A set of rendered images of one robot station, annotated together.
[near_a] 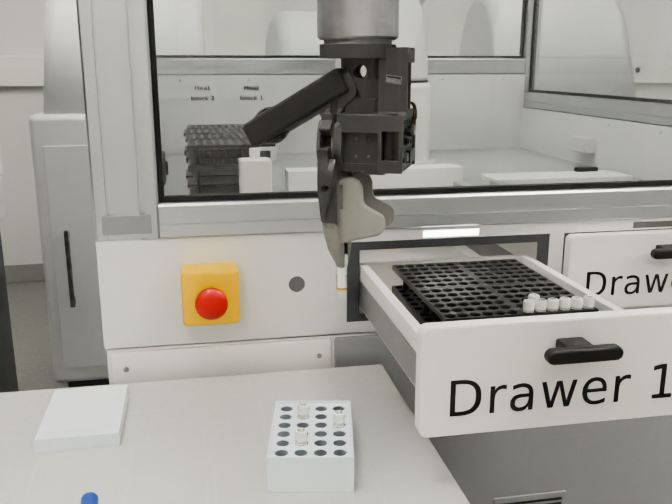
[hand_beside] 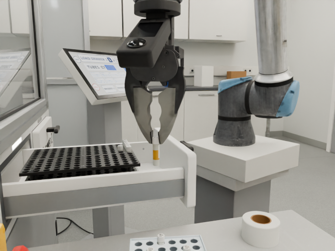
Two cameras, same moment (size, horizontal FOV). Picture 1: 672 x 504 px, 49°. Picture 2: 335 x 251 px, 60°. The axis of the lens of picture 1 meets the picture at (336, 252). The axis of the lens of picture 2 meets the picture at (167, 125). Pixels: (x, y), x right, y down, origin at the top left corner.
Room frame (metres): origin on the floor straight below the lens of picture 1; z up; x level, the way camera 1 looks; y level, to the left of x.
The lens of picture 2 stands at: (0.74, 0.45, 1.08)
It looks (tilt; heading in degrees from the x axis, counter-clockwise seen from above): 10 degrees down; 265
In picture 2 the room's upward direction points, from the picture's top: straight up
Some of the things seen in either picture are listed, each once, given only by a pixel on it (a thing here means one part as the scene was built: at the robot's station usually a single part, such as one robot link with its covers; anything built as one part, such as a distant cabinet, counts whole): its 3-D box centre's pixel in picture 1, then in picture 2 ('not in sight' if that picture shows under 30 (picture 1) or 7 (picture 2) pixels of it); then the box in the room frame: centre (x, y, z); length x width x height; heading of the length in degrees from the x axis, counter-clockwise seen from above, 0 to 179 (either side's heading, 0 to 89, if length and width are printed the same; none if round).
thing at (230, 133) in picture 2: not in sight; (234, 127); (0.41, -0.56, 0.88); 0.15 x 0.15 x 0.10
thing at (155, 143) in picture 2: (341, 276); (156, 151); (0.72, -0.01, 0.96); 0.01 x 0.01 x 0.05
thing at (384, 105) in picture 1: (365, 110); (158, 46); (0.71, -0.03, 1.12); 0.09 x 0.08 x 0.12; 75
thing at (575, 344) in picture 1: (577, 349); (181, 146); (0.65, -0.22, 0.91); 0.07 x 0.04 x 0.01; 101
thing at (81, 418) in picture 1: (85, 415); not in sight; (0.78, 0.29, 0.77); 0.13 x 0.09 x 0.02; 11
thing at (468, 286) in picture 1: (483, 309); (83, 169); (0.87, -0.18, 0.87); 0.22 x 0.18 x 0.06; 11
